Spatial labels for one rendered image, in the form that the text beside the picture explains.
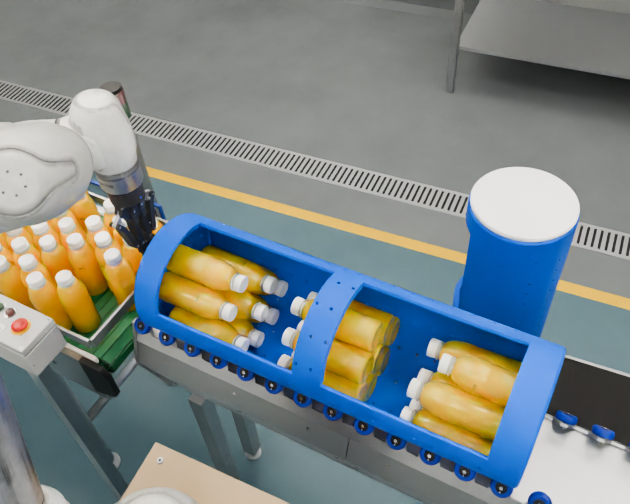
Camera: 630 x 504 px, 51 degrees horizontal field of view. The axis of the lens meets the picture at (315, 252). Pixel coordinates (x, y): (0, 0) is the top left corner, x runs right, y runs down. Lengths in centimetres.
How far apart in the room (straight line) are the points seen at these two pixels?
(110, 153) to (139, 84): 302
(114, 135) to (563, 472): 111
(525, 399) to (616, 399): 137
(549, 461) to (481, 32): 288
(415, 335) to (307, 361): 31
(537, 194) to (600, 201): 162
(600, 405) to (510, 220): 99
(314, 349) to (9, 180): 74
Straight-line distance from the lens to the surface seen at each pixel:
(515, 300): 191
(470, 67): 424
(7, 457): 100
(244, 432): 235
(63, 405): 192
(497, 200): 182
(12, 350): 162
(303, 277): 158
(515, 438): 125
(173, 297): 153
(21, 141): 75
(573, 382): 259
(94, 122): 130
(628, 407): 259
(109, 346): 177
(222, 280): 147
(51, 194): 75
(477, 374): 130
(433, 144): 363
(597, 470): 155
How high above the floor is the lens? 227
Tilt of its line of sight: 48 degrees down
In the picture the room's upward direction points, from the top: 5 degrees counter-clockwise
